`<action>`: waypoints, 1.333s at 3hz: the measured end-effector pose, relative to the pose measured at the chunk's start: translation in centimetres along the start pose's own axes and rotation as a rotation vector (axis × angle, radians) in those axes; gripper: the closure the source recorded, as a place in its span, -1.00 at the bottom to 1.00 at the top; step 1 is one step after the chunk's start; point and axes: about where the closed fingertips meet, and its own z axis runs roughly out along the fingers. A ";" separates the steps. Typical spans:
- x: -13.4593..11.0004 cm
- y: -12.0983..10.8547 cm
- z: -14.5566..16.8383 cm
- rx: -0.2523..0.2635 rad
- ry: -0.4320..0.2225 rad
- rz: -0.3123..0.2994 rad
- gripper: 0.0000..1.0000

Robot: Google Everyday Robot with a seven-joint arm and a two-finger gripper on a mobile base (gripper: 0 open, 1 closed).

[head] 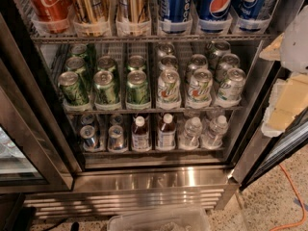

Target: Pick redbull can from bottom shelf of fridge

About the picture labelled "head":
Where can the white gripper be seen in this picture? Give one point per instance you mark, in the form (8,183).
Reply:
(295,45)

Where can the red bull can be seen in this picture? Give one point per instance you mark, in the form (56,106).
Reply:
(116,138)
(88,120)
(116,119)
(89,137)

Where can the white 7up can front right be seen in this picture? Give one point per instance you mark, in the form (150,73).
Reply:
(231,87)

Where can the white 7up can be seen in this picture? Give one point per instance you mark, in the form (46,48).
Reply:
(231,87)
(168,86)
(200,85)

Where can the silver can second row right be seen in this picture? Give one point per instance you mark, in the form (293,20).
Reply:
(226,62)

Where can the silver can second row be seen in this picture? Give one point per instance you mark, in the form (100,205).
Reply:
(168,61)
(196,61)
(226,62)

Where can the silver can back right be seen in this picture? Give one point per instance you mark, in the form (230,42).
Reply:
(214,50)

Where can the silver can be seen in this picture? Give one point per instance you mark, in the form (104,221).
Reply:
(164,49)
(214,50)

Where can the blue Pepsi can right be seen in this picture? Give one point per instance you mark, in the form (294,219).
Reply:
(252,10)

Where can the blue pepsi can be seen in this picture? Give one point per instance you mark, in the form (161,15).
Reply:
(252,10)
(214,15)
(173,14)

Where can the open fridge door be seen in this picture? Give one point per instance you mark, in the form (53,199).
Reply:
(256,154)

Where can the white 7up can front middle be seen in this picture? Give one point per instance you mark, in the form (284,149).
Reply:
(200,85)

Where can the silver can second row middle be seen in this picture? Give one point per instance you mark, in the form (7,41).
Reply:
(196,61)

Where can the blue Pepsi can middle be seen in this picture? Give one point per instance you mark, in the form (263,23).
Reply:
(214,15)

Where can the white 7up can front left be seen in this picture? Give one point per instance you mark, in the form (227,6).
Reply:
(168,86)

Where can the silver can second row left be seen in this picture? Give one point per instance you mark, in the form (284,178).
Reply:
(168,61)

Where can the silver can back left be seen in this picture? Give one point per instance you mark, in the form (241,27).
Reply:
(164,49)

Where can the blue Pepsi can left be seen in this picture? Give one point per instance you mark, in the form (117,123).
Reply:
(173,14)

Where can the green can front right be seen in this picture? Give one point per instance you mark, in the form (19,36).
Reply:
(137,88)

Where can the green can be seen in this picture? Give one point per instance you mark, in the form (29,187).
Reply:
(81,50)
(105,87)
(137,88)
(73,89)

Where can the green can second row right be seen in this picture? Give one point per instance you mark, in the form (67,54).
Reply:
(136,62)

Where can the green can second row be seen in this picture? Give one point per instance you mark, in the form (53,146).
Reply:
(79,66)
(107,63)
(136,62)

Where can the gold can right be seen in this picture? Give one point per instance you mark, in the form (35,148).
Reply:
(132,14)

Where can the gold can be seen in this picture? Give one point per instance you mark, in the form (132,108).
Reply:
(91,14)
(132,14)

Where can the stainless steel fridge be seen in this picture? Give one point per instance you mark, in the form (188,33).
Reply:
(72,183)

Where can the green can second row middle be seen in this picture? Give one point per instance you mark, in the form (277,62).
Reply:
(107,63)

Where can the green can front middle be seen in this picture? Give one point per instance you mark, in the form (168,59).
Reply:
(105,87)

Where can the gold can left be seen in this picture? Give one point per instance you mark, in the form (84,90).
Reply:
(91,14)

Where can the green can second row left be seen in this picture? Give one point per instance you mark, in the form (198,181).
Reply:
(79,66)

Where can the green can back left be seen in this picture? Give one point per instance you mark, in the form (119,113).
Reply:
(81,50)

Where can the green can front left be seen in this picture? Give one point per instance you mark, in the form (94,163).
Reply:
(73,89)

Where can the red Coca-Cola can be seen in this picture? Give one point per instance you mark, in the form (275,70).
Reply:
(52,12)

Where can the clear water bottle right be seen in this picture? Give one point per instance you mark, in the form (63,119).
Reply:
(217,128)

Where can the clear water bottle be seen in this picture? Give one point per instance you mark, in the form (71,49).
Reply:
(217,128)
(189,138)

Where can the clear water bottle left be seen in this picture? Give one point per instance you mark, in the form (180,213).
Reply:
(189,138)

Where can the brown tea bottle right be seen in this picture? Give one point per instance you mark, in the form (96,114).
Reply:
(166,133)

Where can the brown tea bottle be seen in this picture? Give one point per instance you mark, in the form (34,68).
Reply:
(140,135)
(166,133)

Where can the brown tea bottle left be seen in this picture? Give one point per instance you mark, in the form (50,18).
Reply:
(140,135)

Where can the clear plastic bin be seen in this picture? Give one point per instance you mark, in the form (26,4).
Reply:
(163,219)

